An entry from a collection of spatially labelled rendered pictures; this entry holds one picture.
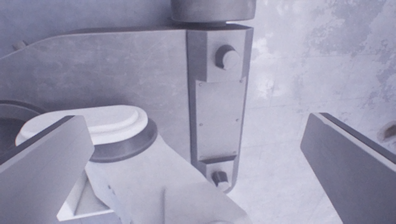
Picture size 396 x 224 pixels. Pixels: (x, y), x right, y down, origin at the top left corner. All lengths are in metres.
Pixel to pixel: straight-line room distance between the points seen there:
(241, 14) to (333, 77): 0.57
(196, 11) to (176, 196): 0.34
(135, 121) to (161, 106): 0.14
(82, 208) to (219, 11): 0.47
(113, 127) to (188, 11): 0.27
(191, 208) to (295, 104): 0.71
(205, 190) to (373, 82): 0.94
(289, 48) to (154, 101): 0.49
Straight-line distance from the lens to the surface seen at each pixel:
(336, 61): 0.91
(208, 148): 0.56
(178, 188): 0.29
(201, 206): 0.24
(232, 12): 0.44
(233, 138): 0.57
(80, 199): 0.51
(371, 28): 0.97
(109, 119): 0.37
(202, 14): 0.44
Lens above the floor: 0.61
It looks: 60 degrees down
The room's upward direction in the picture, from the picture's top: 157 degrees clockwise
